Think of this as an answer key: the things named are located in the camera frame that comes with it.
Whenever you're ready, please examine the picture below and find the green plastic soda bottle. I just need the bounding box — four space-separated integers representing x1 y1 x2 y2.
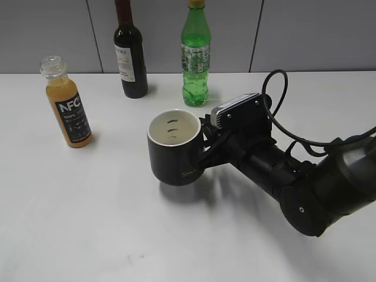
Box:
181 1 212 107

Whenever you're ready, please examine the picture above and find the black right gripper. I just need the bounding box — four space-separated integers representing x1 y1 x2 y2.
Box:
198 99 277 173

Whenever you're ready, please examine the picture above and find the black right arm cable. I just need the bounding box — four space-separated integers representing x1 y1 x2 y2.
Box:
261 69 376 155

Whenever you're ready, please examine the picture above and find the black mug white interior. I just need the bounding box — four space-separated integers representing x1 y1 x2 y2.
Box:
147 109 204 186

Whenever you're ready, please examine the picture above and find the dark red wine bottle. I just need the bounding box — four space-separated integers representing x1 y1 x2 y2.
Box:
113 1 148 99

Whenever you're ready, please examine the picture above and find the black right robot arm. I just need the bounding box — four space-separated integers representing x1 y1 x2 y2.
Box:
200 102 375 237

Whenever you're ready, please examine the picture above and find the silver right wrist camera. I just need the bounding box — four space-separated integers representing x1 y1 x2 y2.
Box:
210 93 264 129

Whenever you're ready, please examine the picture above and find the NFC orange juice bottle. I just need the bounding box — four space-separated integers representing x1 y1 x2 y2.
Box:
40 56 93 149

